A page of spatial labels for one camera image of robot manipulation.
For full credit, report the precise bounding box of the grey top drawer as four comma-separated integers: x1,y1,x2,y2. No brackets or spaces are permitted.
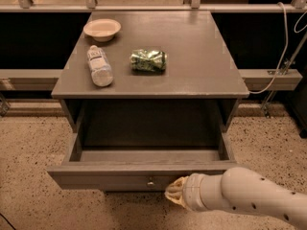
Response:
46,103,251,193

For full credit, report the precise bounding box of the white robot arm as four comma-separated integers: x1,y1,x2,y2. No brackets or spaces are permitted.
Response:
165,167,307,230

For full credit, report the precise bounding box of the grey wooden nightstand cabinet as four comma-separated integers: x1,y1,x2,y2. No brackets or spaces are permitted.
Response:
51,10,250,196

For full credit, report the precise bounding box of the clear plastic water bottle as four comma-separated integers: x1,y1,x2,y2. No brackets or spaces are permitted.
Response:
87,45,113,87

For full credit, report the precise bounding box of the white shallow bowl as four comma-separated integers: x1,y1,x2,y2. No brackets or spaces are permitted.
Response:
83,19,121,42

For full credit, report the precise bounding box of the white cable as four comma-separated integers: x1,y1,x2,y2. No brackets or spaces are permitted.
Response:
248,1,307,96

